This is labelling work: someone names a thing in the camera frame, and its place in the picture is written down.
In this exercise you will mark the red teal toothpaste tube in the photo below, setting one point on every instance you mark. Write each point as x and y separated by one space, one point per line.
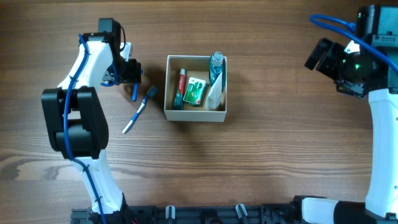
178 102

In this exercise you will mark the white lotion tube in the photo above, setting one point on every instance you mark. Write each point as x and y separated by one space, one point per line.
213 99

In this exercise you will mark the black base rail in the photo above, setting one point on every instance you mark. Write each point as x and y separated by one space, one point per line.
240 213

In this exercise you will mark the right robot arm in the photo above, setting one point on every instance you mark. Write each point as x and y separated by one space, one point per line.
365 68

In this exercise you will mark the blue mouthwash bottle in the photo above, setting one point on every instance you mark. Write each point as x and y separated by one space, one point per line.
216 68

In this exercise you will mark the blue white toothbrush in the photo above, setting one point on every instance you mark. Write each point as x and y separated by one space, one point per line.
150 93

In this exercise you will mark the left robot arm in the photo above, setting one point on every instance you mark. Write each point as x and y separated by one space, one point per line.
76 124

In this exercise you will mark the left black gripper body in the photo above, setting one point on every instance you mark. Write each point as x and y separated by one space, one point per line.
120 63

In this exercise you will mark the green Dettol soap bar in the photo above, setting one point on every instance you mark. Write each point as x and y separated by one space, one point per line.
194 92

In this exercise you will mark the blue disposable razor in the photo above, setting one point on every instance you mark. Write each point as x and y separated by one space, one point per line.
135 87

